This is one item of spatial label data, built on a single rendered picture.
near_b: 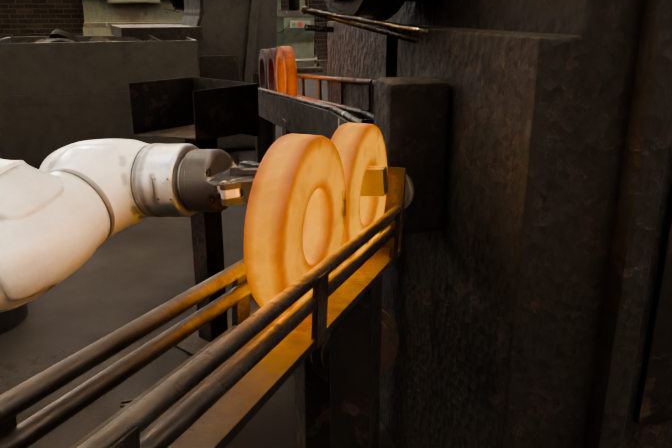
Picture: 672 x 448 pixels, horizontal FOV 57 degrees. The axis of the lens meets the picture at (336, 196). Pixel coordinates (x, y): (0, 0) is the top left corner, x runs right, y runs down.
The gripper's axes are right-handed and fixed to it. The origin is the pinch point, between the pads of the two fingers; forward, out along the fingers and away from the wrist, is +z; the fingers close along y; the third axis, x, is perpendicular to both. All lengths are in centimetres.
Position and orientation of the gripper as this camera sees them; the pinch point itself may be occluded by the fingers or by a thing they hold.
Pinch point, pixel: (354, 181)
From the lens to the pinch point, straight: 68.3
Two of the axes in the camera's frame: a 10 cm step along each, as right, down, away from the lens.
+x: -0.8, -9.6, -2.6
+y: -3.3, 2.7, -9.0
